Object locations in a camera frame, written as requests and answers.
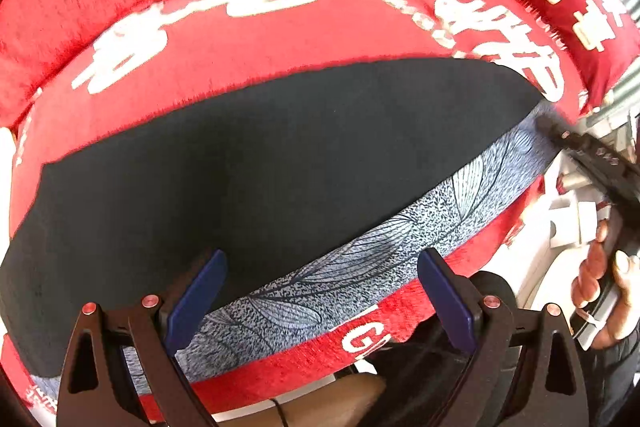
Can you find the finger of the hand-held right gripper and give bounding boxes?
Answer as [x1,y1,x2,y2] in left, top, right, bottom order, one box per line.
[537,114,621,172]

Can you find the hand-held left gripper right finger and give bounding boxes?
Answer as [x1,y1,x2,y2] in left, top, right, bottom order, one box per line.
[417,248,593,427]

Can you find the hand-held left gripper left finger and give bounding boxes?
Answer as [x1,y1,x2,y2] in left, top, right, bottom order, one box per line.
[57,248,229,427]

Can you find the black pants with grey lining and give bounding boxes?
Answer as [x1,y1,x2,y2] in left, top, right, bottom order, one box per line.
[0,57,563,393]

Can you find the person's right hand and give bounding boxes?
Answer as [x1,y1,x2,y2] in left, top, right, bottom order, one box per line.
[572,221,640,350]

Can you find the white box-shaped object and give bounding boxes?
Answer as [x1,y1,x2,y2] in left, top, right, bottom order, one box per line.
[547,197,613,250]

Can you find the black glossy object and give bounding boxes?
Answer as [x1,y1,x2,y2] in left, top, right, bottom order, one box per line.
[367,272,521,427]

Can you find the person's dark clothing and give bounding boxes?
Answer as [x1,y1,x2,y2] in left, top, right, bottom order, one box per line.
[582,337,640,427]

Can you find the black cable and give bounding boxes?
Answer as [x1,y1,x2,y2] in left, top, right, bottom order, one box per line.
[269,398,290,427]

